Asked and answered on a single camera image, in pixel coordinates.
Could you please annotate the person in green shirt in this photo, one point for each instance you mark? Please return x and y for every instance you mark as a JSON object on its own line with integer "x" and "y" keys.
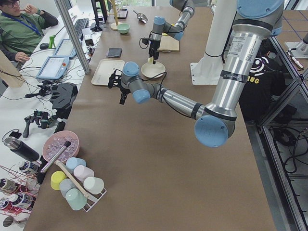
{"x": 21, "y": 30}

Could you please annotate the green clamp tool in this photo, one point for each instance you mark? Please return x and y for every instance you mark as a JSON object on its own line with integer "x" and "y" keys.
{"x": 51, "y": 42}

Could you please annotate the black plastic housing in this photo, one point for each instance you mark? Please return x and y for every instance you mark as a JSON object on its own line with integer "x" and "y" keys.
{"x": 62, "y": 98}

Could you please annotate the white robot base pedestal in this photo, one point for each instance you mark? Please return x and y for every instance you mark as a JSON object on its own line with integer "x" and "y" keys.
{"x": 208, "y": 69}

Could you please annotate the aluminium frame post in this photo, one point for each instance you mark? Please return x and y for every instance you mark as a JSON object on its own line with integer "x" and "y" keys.
{"x": 63, "y": 10}

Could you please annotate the white wire cup rack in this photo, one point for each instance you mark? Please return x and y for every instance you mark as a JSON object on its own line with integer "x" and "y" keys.
{"x": 92, "y": 200}

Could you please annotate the pale yellow bun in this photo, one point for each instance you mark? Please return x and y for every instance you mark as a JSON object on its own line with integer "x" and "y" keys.
{"x": 150, "y": 60}

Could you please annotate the pink bowl with ice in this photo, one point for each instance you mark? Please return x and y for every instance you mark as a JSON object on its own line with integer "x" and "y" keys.
{"x": 57, "y": 141}

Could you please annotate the metal rod in bowl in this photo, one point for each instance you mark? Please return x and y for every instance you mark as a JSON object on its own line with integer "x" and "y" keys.
{"x": 55, "y": 157}

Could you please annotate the black keyboard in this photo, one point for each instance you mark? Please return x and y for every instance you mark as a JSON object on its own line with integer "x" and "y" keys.
{"x": 79, "y": 25}

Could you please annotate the metal scoop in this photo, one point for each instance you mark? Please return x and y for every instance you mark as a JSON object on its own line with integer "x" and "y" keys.
{"x": 141, "y": 17}

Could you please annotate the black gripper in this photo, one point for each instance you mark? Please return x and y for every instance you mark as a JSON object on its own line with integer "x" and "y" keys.
{"x": 153, "y": 45}
{"x": 124, "y": 91}

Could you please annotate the person in black hoodie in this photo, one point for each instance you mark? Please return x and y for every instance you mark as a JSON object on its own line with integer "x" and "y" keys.
{"x": 264, "y": 81}

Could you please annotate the white label bottle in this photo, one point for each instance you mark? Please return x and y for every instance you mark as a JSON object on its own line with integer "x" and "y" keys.
{"x": 28, "y": 168}

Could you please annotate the pink cup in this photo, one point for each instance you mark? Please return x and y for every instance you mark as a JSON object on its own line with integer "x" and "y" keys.
{"x": 82, "y": 172}

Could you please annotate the far teach pendant tablet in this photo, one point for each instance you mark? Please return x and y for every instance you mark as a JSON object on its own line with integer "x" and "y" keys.
{"x": 65, "y": 48}

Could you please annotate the blue cup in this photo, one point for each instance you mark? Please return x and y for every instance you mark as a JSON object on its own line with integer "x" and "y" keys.
{"x": 73, "y": 162}

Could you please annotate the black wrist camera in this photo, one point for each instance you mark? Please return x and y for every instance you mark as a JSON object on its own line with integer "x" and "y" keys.
{"x": 115, "y": 79}

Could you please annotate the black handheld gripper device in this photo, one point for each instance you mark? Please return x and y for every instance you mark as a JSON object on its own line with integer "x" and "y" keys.
{"x": 42, "y": 120}

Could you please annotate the grey cup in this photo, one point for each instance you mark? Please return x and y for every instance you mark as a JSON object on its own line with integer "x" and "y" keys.
{"x": 65, "y": 186}

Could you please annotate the grey folded cloth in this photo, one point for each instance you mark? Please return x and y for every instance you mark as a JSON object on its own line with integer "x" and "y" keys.
{"x": 114, "y": 52}

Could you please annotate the near teach pendant tablet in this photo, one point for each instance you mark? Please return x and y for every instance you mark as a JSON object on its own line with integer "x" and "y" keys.
{"x": 53, "y": 68}

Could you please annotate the teach pendant tablet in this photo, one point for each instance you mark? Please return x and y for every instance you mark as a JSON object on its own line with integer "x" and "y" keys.
{"x": 53, "y": 68}
{"x": 65, "y": 48}

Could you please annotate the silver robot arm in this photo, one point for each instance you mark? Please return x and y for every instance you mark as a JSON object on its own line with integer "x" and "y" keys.
{"x": 160, "y": 26}
{"x": 254, "y": 21}

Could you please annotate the mint green cup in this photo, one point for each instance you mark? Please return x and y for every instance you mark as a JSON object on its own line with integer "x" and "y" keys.
{"x": 75, "y": 199}

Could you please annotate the white cup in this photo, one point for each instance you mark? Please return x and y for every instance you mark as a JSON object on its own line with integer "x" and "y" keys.
{"x": 93, "y": 184}

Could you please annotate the cream rabbit tray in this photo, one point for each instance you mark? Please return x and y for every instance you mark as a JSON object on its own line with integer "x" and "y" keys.
{"x": 104, "y": 70}

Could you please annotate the black monitor stand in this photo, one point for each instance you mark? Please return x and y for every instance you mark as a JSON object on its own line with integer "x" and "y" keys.
{"x": 100, "y": 14}

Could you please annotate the yellow cup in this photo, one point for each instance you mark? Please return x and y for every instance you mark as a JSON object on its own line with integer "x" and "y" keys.
{"x": 56, "y": 178}

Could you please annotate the wooden mug tree stand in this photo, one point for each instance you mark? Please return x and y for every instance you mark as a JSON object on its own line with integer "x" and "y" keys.
{"x": 114, "y": 26}

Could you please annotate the wooden cutting board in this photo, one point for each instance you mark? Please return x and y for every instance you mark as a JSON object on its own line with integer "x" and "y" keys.
{"x": 169, "y": 44}

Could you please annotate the computer mouse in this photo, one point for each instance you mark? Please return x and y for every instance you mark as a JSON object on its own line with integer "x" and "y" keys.
{"x": 44, "y": 46}

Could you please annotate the black thermos bottle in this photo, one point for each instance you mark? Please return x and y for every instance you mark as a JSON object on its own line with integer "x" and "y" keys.
{"x": 21, "y": 149}

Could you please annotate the mint green bowl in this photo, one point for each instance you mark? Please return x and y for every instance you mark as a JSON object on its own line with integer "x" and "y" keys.
{"x": 123, "y": 28}

